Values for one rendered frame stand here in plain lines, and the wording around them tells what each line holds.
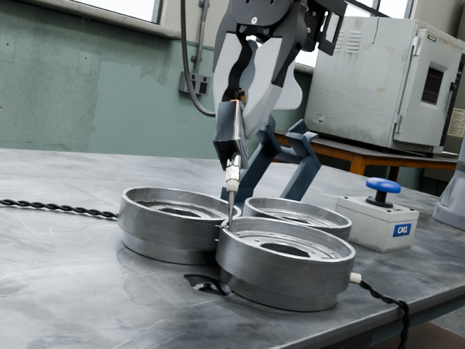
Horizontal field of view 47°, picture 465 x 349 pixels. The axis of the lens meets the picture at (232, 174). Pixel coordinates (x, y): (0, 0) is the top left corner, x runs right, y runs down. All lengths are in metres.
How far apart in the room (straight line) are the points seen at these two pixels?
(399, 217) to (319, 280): 0.26
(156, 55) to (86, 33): 0.34
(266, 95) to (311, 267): 0.17
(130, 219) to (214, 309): 0.12
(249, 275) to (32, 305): 0.14
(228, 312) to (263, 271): 0.04
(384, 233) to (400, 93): 2.13
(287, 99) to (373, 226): 0.19
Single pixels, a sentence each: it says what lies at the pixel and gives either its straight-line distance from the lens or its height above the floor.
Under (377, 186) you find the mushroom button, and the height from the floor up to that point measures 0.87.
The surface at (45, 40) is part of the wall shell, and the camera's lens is 2.13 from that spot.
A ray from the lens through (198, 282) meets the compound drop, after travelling 0.40.
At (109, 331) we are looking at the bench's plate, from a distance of 0.32.
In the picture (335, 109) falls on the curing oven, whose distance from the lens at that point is 2.90.
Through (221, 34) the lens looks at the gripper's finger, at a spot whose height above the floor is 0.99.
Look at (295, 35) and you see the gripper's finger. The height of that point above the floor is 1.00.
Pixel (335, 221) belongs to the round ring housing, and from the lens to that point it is 0.56.
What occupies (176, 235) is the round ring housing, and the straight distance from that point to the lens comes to 0.42.
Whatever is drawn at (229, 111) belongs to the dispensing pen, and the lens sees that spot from 0.48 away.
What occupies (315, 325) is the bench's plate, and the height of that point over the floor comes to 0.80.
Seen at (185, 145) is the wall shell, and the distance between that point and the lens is 2.57.
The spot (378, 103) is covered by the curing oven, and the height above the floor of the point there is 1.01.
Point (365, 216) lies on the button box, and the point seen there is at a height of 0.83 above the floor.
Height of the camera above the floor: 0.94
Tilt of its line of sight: 9 degrees down
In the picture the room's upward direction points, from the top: 11 degrees clockwise
